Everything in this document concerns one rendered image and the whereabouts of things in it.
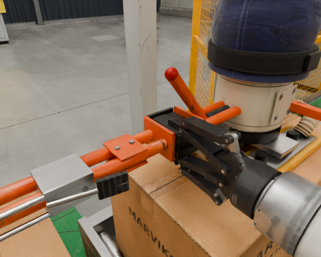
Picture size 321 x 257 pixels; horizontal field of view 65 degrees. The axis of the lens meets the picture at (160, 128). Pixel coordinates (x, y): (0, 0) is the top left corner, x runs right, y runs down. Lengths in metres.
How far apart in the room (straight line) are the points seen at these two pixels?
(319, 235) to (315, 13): 0.38
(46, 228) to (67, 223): 0.74
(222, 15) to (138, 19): 1.01
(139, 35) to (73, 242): 1.27
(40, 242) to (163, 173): 0.60
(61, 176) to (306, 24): 0.47
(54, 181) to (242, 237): 0.32
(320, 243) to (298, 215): 0.03
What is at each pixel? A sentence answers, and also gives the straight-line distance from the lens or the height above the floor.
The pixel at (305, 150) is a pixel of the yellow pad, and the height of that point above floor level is 0.97.
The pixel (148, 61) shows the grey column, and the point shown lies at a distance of 1.60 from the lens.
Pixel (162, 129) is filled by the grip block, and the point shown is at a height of 1.11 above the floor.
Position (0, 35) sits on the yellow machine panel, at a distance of 7.81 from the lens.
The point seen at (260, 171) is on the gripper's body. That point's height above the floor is 1.11.
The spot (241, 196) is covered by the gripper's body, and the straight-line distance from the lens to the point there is 0.35.
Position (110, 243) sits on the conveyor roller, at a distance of 0.97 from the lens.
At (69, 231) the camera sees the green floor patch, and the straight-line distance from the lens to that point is 1.76.
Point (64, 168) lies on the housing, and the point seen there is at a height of 1.10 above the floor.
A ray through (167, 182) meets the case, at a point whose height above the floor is 0.95.
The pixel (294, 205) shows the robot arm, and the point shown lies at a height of 1.11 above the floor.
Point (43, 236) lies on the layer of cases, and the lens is 1.06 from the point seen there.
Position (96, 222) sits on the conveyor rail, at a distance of 0.97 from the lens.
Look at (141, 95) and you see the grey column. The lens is 1.64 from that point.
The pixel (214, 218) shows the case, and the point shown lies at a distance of 0.50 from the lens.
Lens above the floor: 1.32
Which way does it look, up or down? 30 degrees down
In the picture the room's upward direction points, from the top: straight up
